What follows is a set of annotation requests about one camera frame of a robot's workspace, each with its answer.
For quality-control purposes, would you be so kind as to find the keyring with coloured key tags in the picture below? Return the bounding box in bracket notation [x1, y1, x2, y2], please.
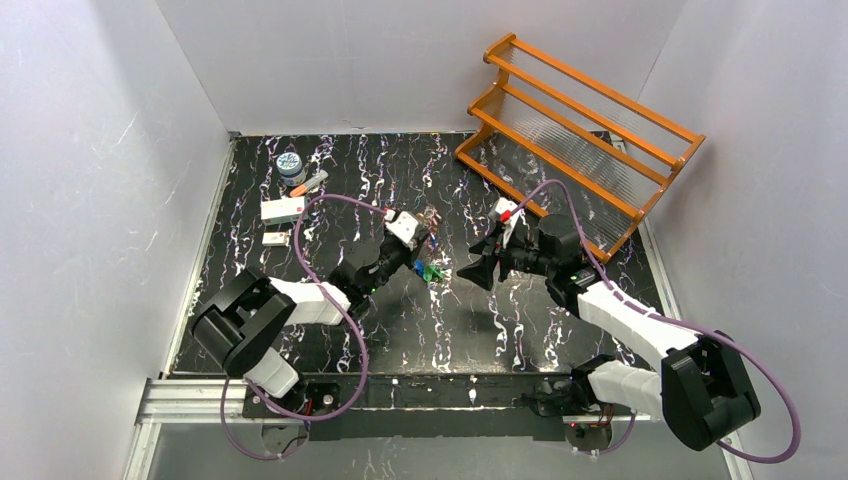
[412, 204, 446, 284]

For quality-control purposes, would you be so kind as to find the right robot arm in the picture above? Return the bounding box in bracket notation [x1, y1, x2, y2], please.
[457, 205, 761, 451]

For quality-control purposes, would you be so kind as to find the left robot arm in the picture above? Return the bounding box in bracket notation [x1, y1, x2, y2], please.
[188, 211, 431, 398]

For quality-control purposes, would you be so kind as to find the orange wooden shelf rack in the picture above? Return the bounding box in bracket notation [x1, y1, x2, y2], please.
[455, 33, 706, 261]

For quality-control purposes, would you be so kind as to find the small white flat box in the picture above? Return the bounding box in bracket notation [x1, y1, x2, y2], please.
[262, 231, 291, 247]

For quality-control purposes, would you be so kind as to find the white medicine box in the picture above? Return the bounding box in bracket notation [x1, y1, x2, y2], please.
[260, 197, 306, 225]

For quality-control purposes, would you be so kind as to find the orange and white tube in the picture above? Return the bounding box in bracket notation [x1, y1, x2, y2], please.
[289, 170, 329, 198]

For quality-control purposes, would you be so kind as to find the round blue-white jar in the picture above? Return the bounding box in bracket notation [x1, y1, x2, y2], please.
[275, 151, 306, 187]

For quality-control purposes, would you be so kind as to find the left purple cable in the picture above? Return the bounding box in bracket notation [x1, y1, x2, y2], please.
[219, 193, 399, 463]

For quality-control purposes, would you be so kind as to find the purple cable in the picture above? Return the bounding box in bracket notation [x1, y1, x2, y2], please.
[506, 178, 803, 465]
[219, 193, 399, 463]

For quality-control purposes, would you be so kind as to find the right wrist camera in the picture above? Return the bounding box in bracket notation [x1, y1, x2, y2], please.
[488, 197, 525, 247]

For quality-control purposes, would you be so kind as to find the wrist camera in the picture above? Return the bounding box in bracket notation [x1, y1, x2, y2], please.
[488, 197, 525, 247]
[384, 208, 429, 251]

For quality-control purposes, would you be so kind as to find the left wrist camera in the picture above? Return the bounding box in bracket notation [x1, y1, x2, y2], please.
[384, 208, 429, 251]

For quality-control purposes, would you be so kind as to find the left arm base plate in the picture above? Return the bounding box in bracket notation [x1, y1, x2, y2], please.
[242, 380, 342, 419]

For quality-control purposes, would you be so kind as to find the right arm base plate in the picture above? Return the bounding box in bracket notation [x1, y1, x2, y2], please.
[514, 378, 629, 421]

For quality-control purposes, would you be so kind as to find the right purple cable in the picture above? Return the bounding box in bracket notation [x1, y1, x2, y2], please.
[506, 178, 803, 465]

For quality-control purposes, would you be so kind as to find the aluminium rail frame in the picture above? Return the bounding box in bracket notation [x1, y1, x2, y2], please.
[124, 374, 752, 479]

